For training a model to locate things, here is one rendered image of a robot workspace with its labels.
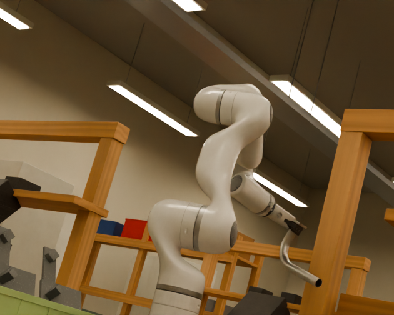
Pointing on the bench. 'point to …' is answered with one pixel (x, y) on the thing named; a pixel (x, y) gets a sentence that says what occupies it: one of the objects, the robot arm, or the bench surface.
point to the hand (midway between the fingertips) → (293, 227)
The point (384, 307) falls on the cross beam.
